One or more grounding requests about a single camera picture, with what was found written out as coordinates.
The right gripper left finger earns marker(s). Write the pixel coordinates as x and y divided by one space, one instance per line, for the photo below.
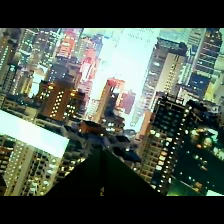
86 180

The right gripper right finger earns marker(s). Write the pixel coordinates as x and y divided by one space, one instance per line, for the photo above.
123 180

